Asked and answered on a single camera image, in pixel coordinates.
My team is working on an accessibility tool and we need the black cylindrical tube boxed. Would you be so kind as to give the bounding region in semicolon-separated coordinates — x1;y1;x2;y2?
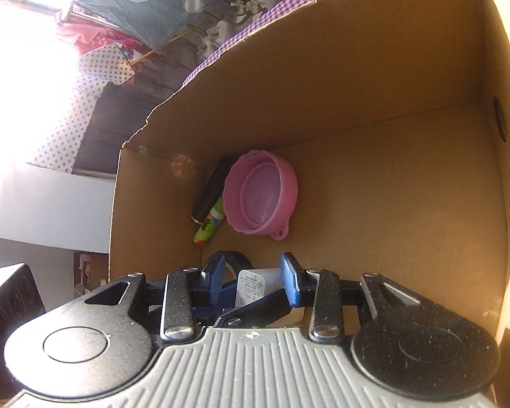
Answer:
191;157;234;224

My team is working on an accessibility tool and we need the white charger plug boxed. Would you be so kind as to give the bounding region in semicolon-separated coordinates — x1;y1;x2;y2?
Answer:
235;267;307;320

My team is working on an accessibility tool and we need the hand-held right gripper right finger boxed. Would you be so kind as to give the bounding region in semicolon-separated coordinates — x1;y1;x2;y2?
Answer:
280;252;422;343

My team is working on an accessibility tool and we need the white star-printed cloth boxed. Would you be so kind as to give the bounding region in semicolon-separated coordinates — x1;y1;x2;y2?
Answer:
28;45;139;173

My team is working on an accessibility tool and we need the pink hanging cloth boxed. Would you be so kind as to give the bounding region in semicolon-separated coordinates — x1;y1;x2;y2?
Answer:
55;8;154;73

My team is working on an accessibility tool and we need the black tape roll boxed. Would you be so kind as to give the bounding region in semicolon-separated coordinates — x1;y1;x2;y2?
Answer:
204;250;252;292

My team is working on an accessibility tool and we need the blue printed blanket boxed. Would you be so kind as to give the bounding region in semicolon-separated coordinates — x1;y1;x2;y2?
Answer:
74;0;290;50

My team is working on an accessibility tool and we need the large cardboard box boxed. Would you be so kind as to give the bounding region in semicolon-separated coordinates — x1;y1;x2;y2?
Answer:
108;0;510;408

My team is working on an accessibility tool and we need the green glue stick tube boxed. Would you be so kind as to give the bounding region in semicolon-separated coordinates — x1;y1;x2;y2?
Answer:
195;198;226;244

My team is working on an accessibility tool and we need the pink plastic bowl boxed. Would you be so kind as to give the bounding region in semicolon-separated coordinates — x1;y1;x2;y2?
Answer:
222;150;299;241

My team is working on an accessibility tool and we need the cluttered cardboard box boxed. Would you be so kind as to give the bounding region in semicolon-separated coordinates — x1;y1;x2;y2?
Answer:
73;252;110;299

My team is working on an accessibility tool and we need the dark cabinet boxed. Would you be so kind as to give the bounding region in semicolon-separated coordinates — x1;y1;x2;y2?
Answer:
74;81;175;178

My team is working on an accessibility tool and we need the white shoes pair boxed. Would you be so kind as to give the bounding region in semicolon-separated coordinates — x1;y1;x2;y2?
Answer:
231;0;277;25
197;20;232;59

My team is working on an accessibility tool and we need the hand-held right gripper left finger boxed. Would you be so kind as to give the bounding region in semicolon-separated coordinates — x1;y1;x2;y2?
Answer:
85;253;227;342

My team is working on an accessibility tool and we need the purple checkered tablecloth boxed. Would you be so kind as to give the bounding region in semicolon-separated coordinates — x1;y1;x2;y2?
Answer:
181;0;409;90

